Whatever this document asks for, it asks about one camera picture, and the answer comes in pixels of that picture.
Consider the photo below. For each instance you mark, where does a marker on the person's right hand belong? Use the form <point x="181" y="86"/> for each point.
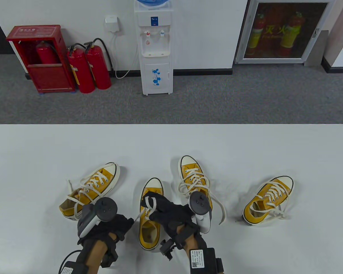
<point x="171" y="214"/>

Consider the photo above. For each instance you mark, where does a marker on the person's left hand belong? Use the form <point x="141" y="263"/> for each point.
<point x="114" y="225"/>

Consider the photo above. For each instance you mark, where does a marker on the yellow canvas shoe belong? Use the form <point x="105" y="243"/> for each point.
<point x="284" y="182"/>
<point x="110" y="169"/>
<point x="187" y="160"/>
<point x="152" y="182"/>

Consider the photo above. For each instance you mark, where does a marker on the person's right forearm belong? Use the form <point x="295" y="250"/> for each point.
<point x="188" y="242"/>

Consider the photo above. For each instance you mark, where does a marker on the person's left forearm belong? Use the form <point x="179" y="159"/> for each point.
<point x="98" y="251"/>

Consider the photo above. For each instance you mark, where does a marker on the dark grey hand controller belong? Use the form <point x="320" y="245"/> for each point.
<point x="105" y="208"/>
<point x="200" y="202"/>

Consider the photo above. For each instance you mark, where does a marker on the black battery pack white label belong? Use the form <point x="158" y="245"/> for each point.
<point x="74" y="268"/>
<point x="205" y="261"/>

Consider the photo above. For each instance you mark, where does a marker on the red extinguisher cabinet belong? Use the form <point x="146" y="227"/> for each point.
<point x="48" y="77"/>

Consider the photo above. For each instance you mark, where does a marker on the white water dispenser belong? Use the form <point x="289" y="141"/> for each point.
<point x="157" y="45"/>

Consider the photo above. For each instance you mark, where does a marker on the silver framed glass cabinet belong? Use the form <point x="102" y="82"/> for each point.
<point x="274" y="60"/>

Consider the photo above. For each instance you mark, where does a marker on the red yellow fire extinguisher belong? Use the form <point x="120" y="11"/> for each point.
<point x="291" y="31"/>
<point x="257" y="34"/>

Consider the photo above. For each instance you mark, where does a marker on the blue water bottle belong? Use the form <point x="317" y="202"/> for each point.
<point x="151" y="2"/>

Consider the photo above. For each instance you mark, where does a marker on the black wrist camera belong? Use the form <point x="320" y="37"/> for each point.
<point x="167" y="249"/>
<point x="110" y="258"/>

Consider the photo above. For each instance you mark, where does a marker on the white wall box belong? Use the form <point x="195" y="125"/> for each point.
<point x="112" y="25"/>

